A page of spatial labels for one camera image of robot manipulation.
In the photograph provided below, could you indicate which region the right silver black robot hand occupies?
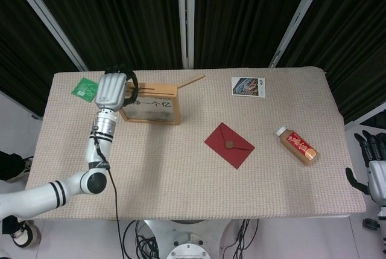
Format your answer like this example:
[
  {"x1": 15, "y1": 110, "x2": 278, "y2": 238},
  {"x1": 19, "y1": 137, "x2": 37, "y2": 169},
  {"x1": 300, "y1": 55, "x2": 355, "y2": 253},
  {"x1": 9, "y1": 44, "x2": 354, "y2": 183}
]
[{"x1": 345, "y1": 130, "x2": 386, "y2": 208}]

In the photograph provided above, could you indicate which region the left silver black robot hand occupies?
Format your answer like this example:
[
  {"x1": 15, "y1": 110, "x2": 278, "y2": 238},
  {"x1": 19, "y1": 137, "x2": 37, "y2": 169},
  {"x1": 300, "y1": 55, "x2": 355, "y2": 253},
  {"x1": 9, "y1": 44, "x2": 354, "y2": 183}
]
[{"x1": 94, "y1": 63, "x2": 140, "y2": 111}]

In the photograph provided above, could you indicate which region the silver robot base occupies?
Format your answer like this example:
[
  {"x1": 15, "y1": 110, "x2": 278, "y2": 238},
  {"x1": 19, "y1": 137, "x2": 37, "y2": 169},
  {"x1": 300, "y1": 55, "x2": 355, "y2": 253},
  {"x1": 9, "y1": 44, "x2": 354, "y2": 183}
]
[{"x1": 144, "y1": 219, "x2": 230, "y2": 259}]

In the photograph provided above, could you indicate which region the wooden frame coin bank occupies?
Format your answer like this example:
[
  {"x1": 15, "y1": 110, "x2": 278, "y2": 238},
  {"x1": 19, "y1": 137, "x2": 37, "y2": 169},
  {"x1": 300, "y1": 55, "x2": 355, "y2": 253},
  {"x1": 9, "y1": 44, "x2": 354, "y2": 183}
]
[{"x1": 119, "y1": 80, "x2": 183, "y2": 126}]

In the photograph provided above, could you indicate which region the green flat packet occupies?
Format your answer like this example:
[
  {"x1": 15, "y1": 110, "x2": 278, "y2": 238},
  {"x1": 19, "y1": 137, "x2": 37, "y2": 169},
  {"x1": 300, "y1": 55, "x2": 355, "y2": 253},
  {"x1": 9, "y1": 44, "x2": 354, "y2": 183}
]
[{"x1": 71, "y1": 77, "x2": 100, "y2": 103}]

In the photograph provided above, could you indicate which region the black curtain panel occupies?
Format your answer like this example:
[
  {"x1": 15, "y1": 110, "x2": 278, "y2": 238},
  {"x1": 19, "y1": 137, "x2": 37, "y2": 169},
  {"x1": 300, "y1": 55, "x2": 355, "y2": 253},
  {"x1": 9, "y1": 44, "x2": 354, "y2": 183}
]
[
  {"x1": 192, "y1": 0, "x2": 319, "y2": 69},
  {"x1": 24, "y1": 0, "x2": 185, "y2": 71},
  {"x1": 276, "y1": 0, "x2": 386, "y2": 124},
  {"x1": 0, "y1": 0, "x2": 81, "y2": 118}
]

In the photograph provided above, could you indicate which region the wooden stick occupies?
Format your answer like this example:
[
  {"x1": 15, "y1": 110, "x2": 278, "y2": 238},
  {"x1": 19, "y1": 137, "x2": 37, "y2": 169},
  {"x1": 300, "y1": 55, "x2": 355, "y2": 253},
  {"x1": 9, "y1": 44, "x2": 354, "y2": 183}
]
[{"x1": 177, "y1": 74, "x2": 206, "y2": 88}]

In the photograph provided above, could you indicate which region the milk tea bottle white cap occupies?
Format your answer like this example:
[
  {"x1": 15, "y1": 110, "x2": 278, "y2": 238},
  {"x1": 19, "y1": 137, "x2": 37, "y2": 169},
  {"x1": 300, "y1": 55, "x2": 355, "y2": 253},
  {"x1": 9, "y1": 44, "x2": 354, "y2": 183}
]
[{"x1": 276, "y1": 126, "x2": 319, "y2": 167}]

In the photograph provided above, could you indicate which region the black white sneaker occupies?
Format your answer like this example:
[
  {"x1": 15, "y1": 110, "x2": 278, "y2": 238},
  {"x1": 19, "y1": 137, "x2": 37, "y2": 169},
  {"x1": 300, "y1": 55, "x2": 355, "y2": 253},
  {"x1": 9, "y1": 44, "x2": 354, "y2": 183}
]
[
  {"x1": 9, "y1": 220, "x2": 40, "y2": 249},
  {"x1": 21, "y1": 155, "x2": 34, "y2": 179}
]

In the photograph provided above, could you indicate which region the beige woven tablecloth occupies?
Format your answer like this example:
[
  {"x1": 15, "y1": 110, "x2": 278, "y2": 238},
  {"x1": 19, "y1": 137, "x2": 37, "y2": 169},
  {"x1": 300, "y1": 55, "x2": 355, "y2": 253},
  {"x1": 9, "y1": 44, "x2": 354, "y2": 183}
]
[{"x1": 25, "y1": 65, "x2": 367, "y2": 220}]

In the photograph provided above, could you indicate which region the red envelope with wax seal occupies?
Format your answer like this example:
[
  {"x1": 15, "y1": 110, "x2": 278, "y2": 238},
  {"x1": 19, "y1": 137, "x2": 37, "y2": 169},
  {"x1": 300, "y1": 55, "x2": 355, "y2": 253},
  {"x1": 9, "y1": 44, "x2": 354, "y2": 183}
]
[{"x1": 204, "y1": 122, "x2": 256, "y2": 170}]

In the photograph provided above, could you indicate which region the picture postcard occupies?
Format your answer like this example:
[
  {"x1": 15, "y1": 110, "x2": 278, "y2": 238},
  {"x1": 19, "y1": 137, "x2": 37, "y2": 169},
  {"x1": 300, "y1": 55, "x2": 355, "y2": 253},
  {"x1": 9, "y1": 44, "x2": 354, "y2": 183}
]
[{"x1": 231, "y1": 77, "x2": 268, "y2": 98}]

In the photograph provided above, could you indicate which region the white frame post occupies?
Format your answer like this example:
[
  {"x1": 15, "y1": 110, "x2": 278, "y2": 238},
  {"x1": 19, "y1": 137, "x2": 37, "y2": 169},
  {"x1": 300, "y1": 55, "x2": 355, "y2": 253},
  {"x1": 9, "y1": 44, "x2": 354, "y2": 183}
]
[
  {"x1": 267, "y1": 0, "x2": 338, "y2": 68},
  {"x1": 177, "y1": 0, "x2": 196, "y2": 69},
  {"x1": 343, "y1": 109, "x2": 386, "y2": 127},
  {"x1": 11, "y1": 0, "x2": 88, "y2": 72}
]

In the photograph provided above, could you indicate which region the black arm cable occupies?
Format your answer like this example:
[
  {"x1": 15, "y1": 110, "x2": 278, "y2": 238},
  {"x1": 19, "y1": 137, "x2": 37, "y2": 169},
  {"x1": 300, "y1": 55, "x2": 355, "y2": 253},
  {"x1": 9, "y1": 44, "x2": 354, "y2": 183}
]
[{"x1": 92, "y1": 136, "x2": 124, "y2": 259}]

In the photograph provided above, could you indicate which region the black floor cable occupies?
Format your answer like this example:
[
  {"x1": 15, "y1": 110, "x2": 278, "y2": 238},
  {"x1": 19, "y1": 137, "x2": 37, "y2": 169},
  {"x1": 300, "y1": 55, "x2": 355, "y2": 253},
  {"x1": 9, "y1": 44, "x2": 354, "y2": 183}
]
[
  {"x1": 124, "y1": 219, "x2": 161, "y2": 259},
  {"x1": 234, "y1": 219, "x2": 260, "y2": 259}
]

